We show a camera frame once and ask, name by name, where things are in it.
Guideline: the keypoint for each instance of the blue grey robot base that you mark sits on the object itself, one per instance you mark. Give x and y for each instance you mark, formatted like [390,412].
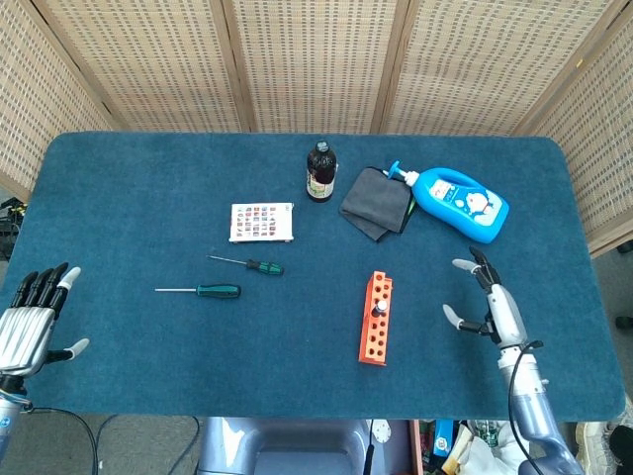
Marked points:
[297,445]

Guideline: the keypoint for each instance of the dark brown labelled bottle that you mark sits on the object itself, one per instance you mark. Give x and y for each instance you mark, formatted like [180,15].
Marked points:
[321,173]

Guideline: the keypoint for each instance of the white box with picture grid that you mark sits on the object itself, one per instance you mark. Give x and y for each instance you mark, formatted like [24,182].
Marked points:
[261,222]

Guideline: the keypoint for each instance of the woven bamboo folding screen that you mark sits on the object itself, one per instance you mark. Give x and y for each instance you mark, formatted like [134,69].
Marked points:
[316,59]

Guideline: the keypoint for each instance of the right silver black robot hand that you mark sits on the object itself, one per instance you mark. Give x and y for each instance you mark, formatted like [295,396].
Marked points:
[509,321]

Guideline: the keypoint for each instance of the black silver precision screwdriver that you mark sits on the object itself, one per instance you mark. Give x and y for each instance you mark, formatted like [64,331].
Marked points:
[380,308]

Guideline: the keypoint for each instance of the folded grey cloth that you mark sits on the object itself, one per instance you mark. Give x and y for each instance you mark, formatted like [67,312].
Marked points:
[376,203]

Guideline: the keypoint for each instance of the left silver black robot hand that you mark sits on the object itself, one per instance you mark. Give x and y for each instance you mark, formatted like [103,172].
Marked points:
[22,336]

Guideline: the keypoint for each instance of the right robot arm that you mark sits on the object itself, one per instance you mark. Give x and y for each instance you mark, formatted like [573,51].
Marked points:
[524,391]

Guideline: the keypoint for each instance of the black equipment beside table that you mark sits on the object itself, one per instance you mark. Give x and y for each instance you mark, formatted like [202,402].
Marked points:
[9,227]

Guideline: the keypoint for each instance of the slim green black striped screwdriver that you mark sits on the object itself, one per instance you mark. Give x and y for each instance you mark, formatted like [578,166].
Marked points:
[267,268]

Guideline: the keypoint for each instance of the small blue box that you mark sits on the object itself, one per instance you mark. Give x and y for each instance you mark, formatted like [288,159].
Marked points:
[444,438]

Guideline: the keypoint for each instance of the thick green black screwdriver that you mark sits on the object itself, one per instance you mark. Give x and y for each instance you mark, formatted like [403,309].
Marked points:
[220,290]

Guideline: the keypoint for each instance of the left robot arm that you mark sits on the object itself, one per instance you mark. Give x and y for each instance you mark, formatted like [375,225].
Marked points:
[6,430]

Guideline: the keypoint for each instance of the black item with green stripe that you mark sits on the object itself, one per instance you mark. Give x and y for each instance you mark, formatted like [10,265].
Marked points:
[408,215]

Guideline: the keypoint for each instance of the blue pump detergent bottle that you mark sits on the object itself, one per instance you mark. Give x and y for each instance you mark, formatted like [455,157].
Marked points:
[460,203]

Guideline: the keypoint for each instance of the white sneaker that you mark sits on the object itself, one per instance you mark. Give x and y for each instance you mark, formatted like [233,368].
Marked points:
[593,445]

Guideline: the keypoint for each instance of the blue carpet table cover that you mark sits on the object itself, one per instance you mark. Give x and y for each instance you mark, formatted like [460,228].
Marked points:
[148,173]

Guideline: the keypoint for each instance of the orange perforated holder block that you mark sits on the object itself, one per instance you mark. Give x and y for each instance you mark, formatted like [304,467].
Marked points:
[373,341]

